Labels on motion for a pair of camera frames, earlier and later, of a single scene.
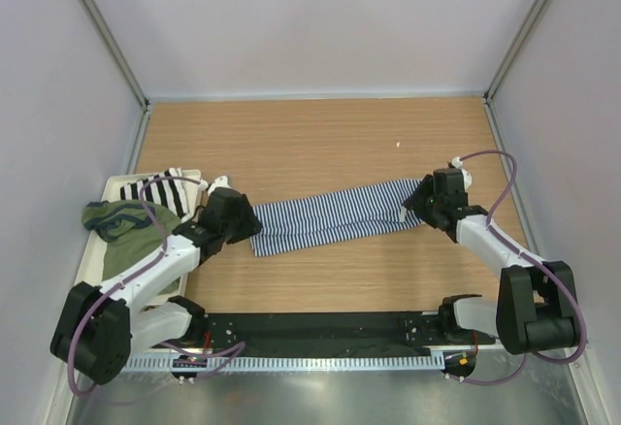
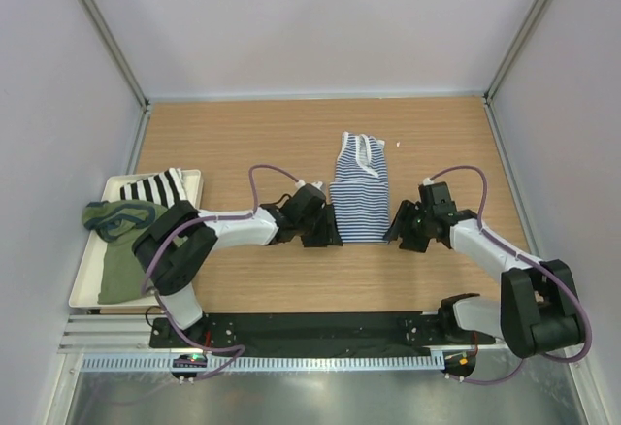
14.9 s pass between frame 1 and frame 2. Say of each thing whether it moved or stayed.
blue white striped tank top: moved
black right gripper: moved
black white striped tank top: stayed
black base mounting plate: stayed
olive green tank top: stayed
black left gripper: moved
